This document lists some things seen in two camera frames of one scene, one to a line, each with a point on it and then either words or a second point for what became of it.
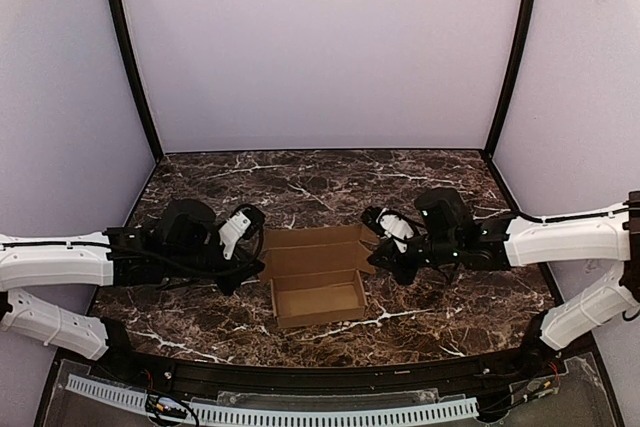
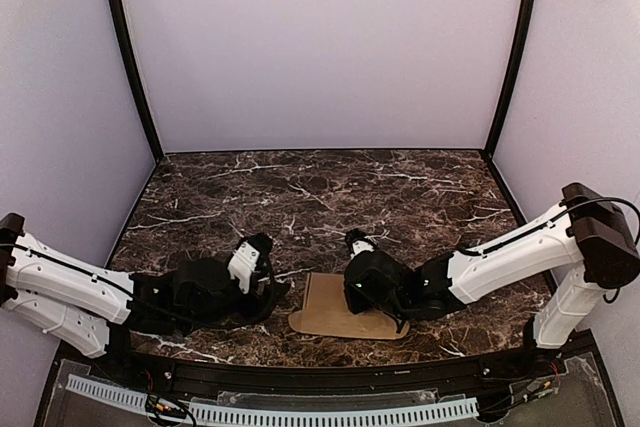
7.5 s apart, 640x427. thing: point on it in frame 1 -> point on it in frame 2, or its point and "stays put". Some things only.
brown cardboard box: x=315 y=272 -> x=327 y=313
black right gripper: x=395 y=255 -> x=357 y=294
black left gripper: x=232 y=270 -> x=265 y=294
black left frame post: x=128 y=43 stays put
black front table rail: x=175 y=372 stays put
